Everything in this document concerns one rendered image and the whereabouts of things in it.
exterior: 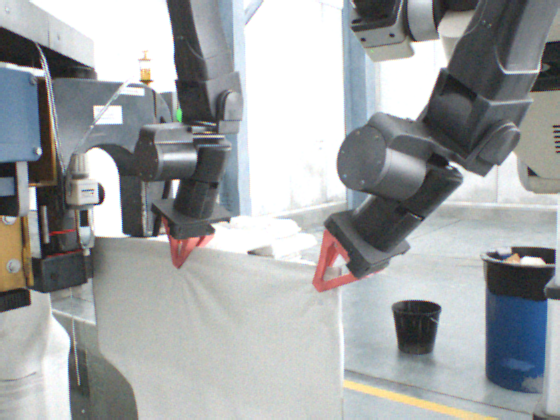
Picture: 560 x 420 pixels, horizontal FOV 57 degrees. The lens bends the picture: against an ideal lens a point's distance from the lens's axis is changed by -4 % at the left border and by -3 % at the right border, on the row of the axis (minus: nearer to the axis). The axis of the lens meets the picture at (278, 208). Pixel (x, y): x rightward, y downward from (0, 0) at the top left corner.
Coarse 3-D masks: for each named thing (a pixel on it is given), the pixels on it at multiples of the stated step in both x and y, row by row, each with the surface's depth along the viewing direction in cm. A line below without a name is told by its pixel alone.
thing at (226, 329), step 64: (128, 256) 85; (192, 256) 76; (256, 256) 68; (128, 320) 87; (192, 320) 78; (256, 320) 67; (320, 320) 61; (192, 384) 79; (256, 384) 69; (320, 384) 62
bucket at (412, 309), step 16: (400, 304) 326; (416, 304) 327; (432, 304) 321; (400, 320) 307; (416, 320) 301; (432, 320) 302; (400, 336) 310; (416, 336) 304; (432, 336) 306; (416, 352) 306
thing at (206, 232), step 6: (180, 228) 71; (186, 228) 71; (192, 228) 72; (198, 228) 73; (204, 228) 74; (210, 228) 76; (174, 234) 71; (180, 234) 71; (186, 234) 72; (192, 234) 73; (198, 234) 73; (204, 234) 74; (210, 234) 75; (204, 240) 75; (210, 240) 76; (198, 246) 76
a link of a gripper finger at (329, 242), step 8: (328, 232) 57; (328, 240) 57; (336, 240) 56; (320, 248) 59; (328, 248) 58; (336, 248) 57; (344, 248) 56; (320, 256) 59; (328, 256) 59; (344, 256) 57; (320, 264) 59; (320, 272) 60; (312, 280) 61; (320, 280) 60; (336, 280) 58; (344, 280) 57; (352, 280) 56; (320, 288) 60; (328, 288) 59
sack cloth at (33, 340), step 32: (0, 320) 108; (32, 320) 103; (0, 352) 102; (32, 352) 103; (64, 352) 109; (0, 384) 102; (32, 384) 105; (64, 384) 111; (0, 416) 103; (32, 416) 105; (64, 416) 112
